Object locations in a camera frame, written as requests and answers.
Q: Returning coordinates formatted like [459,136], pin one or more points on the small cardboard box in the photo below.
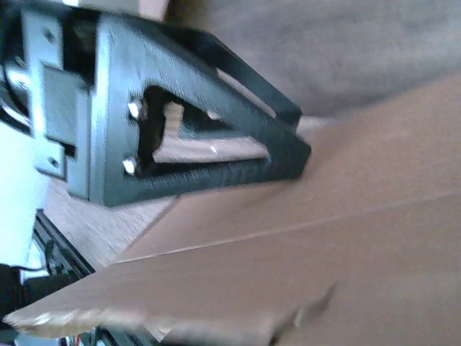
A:
[363,250]

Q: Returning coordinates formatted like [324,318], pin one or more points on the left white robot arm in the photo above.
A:
[14,180]

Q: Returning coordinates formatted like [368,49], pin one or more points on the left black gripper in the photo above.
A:
[48,59]

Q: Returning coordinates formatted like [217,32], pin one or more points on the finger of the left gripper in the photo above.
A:
[137,75]
[206,55]

